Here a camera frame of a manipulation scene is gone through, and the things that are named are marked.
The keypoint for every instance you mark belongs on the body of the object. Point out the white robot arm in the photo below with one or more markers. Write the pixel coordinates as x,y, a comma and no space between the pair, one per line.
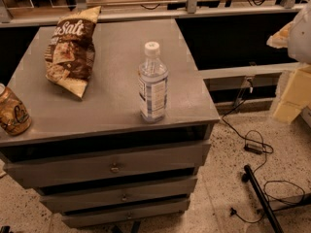
295,36

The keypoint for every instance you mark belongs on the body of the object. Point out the clear plastic water bottle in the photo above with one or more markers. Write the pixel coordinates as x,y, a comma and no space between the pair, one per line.
153,81

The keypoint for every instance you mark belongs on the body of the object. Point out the top grey drawer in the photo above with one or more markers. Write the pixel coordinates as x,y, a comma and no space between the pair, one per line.
92,166

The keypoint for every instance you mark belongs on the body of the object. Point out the grey drawer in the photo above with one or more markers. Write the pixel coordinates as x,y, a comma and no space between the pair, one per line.
92,166
118,194
164,207

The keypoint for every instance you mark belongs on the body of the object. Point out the grey drawer cabinet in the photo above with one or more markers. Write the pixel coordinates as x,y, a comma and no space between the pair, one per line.
107,117

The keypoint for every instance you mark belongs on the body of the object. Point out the middle grey drawer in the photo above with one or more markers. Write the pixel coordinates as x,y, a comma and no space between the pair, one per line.
118,194

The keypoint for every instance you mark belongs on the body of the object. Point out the brown sea salt chip bag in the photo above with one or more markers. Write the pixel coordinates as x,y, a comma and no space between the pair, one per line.
71,53

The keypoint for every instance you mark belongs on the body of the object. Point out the black power adapter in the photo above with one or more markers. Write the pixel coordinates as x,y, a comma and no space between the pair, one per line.
253,149

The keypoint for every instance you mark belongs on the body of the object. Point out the black stand leg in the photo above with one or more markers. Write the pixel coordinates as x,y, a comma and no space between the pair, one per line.
249,176

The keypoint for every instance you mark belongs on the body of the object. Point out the grey metal railing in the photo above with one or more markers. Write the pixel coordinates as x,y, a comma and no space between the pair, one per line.
16,13

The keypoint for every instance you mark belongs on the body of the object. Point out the bottom grey drawer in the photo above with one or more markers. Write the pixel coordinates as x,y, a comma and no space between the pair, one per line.
164,207

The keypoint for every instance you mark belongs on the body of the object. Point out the tan drink can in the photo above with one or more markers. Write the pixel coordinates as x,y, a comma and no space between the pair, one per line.
14,118

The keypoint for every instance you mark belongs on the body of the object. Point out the yellow foam block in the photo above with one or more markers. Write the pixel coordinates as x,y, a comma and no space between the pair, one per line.
296,95

